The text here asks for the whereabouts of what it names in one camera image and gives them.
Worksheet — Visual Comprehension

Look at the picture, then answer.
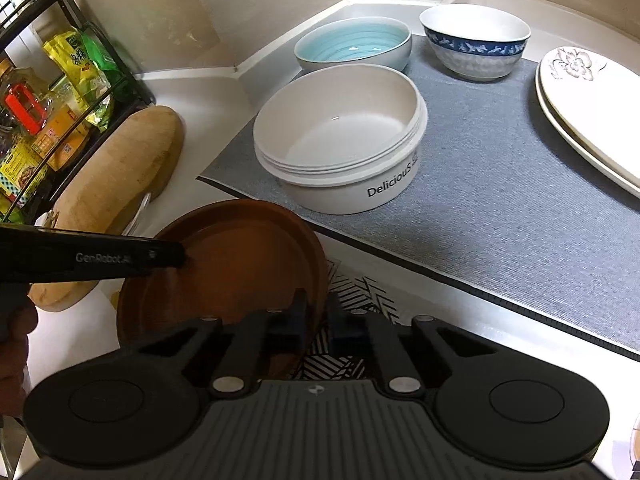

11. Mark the wooden cutting board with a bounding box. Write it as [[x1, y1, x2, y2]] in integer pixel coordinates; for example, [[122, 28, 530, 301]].
[[27, 105, 186, 313]]

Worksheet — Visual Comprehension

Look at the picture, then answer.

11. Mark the brown plate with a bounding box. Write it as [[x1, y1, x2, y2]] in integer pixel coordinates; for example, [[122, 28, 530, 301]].
[[116, 199, 328, 381]]

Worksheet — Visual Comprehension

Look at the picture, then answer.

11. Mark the green seasoning packet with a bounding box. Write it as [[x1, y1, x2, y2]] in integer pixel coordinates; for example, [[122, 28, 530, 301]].
[[77, 27, 123, 111]]

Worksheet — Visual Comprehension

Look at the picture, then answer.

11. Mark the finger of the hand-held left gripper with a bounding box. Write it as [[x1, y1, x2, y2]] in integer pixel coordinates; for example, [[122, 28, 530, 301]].
[[149, 238, 189, 274]]

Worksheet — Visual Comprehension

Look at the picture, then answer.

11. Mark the yellow green label jar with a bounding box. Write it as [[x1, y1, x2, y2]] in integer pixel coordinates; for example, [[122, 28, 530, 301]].
[[0, 140, 51, 196]]

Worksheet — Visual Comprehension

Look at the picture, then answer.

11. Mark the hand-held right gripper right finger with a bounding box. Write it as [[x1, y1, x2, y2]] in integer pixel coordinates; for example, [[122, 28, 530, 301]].
[[326, 292, 496, 396]]

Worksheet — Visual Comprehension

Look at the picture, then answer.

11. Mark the white lettered bowl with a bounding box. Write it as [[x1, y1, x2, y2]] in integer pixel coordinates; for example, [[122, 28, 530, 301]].
[[252, 66, 429, 216]]

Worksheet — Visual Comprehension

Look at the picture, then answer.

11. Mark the white floral plate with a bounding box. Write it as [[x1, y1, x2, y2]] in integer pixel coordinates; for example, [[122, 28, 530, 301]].
[[535, 46, 640, 188]]

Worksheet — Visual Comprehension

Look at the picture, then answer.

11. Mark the light blue plate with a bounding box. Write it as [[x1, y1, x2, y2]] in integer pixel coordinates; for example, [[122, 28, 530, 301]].
[[293, 16, 413, 73]]

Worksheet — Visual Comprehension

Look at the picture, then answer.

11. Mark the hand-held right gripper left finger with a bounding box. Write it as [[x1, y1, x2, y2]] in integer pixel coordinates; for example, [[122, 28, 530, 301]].
[[135, 289, 308, 395]]

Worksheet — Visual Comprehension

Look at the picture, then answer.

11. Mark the blue patterned white bowl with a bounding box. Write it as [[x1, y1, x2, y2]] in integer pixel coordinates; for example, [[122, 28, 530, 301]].
[[419, 5, 532, 81]]

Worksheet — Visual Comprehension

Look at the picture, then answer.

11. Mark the person's left hand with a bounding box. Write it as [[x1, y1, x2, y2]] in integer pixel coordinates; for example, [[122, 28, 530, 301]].
[[0, 305, 40, 403]]

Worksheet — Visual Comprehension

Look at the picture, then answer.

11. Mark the yellow label bottle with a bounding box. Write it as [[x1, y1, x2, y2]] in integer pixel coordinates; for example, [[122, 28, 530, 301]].
[[30, 105, 91, 171]]

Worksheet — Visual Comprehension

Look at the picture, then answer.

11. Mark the plain white plate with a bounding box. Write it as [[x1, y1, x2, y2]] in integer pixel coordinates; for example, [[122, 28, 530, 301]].
[[537, 90, 640, 201]]

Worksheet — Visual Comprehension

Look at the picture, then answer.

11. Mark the yellow seasoning packet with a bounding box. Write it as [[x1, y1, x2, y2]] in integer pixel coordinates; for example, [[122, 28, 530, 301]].
[[42, 30, 111, 116]]

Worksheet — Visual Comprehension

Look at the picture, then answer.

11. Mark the black and white patterned mat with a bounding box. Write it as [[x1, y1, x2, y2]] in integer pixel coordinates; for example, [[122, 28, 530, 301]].
[[292, 259, 401, 381]]

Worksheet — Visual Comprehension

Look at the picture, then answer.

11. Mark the black wire spice rack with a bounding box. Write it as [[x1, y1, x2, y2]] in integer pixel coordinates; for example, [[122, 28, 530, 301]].
[[0, 0, 156, 226]]

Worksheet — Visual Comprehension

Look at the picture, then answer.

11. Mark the grey mat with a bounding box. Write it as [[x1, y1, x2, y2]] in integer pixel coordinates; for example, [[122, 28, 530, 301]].
[[196, 57, 640, 366]]

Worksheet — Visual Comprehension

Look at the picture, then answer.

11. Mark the oil bottle with red handle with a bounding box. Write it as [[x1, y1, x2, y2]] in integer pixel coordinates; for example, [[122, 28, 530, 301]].
[[0, 67, 56, 136]]

